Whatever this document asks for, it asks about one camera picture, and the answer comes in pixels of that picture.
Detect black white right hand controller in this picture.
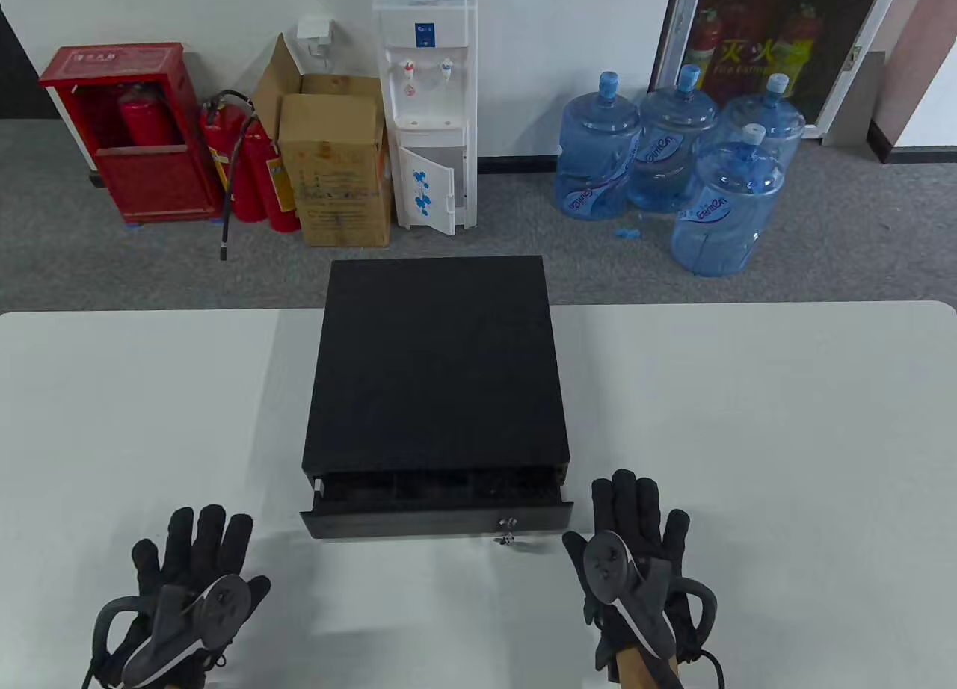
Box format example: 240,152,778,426
582,532,720,664

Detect blue water jug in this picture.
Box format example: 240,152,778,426
555,71,642,221
627,64,720,213
719,73,807,173
670,123,786,277

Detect black cash drawer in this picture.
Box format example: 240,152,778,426
299,256,575,540

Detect person's right forearm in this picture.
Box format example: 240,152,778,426
608,640,681,689

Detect white wall plug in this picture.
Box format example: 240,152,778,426
296,18,335,73

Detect black left hand controller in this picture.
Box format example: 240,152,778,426
91,575,249,688

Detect white water dispenser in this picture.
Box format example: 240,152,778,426
372,0,479,238

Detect red fire extinguisher cabinet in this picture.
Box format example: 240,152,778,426
39,43,225,226

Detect glass door fire hydrant cabinet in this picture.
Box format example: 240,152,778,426
647,0,907,146

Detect red fire extinguisher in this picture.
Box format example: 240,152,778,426
116,84,184,148
198,90,268,262
243,117,301,234

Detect person's left hand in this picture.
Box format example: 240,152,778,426
88,504,272,689

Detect person's right hand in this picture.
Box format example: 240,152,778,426
562,469,718,671

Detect open cardboard box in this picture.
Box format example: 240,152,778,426
250,33,386,146

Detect tall closed cardboard box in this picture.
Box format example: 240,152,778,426
278,93,393,249

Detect black door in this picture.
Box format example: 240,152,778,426
0,5,64,120

